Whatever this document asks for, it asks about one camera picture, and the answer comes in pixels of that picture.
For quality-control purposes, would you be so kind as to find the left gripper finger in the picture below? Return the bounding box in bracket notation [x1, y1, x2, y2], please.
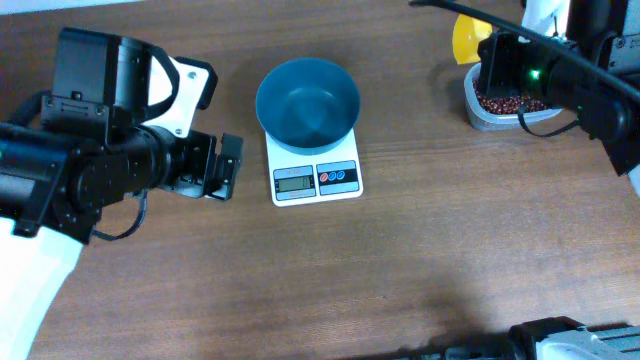
[220, 133, 244, 165]
[204, 157, 235, 201]

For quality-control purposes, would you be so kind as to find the yellow measuring scoop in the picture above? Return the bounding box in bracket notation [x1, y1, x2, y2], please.
[451, 14, 493, 65]

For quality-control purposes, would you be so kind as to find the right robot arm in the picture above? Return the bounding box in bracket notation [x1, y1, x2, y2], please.
[477, 0, 639, 187]

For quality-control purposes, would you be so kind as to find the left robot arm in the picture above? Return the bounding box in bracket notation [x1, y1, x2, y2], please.
[1, 27, 243, 359]

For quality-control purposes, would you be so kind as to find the white digital kitchen scale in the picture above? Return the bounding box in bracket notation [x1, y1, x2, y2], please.
[265, 130, 364, 207]

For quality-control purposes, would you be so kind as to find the blue plastic bowl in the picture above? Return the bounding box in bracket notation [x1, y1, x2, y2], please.
[255, 57, 361, 155]

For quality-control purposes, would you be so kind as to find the red beans pile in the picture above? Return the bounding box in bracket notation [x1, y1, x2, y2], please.
[472, 80, 550, 115]

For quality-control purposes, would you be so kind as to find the clear plastic bean container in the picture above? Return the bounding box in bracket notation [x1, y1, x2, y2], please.
[464, 63, 562, 131]

